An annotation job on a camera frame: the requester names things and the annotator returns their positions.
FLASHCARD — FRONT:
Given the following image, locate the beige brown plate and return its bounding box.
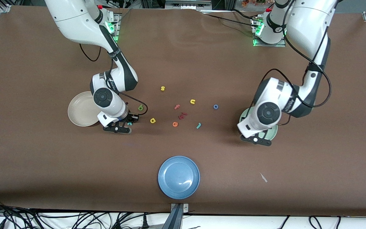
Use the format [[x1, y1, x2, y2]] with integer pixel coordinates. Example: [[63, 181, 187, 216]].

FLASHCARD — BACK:
[[68, 91, 102, 127]]

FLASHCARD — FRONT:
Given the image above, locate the brown table cover sheet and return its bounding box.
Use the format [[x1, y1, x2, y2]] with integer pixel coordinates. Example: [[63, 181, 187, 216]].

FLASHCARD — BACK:
[[0, 6, 366, 217]]

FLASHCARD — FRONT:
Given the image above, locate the blue plate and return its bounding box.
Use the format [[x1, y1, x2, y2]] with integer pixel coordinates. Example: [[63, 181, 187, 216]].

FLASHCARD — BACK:
[[158, 156, 200, 200]]

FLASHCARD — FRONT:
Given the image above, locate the grey box behind table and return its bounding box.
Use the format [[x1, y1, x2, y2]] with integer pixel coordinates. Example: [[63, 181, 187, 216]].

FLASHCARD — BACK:
[[165, 0, 213, 10]]

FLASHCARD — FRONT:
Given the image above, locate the pale green plate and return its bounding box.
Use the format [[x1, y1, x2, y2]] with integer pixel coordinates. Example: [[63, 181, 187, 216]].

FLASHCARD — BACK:
[[239, 107, 279, 142]]

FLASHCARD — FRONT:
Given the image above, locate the orange flower decoration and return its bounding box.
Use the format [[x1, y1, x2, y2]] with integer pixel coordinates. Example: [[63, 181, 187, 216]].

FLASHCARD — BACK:
[[242, 0, 266, 7]]

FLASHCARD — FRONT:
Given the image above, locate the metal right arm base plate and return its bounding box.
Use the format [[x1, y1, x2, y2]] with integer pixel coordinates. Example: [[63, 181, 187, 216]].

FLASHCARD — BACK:
[[107, 13, 120, 43]]

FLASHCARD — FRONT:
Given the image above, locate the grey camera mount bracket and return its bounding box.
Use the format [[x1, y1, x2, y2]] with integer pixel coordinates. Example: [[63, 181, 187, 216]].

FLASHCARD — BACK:
[[162, 203, 190, 229]]

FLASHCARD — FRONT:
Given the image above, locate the black cable on table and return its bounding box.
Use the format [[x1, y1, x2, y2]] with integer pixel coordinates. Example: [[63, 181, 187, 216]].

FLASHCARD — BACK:
[[230, 9, 254, 19], [207, 14, 257, 27]]

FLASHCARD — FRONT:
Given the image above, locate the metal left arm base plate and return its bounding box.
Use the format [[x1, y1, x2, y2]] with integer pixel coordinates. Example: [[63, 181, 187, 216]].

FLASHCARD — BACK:
[[253, 17, 287, 47]]

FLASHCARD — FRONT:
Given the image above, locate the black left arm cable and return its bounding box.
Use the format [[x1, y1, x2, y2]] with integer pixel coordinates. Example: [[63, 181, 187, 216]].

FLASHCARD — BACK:
[[246, 0, 333, 126]]

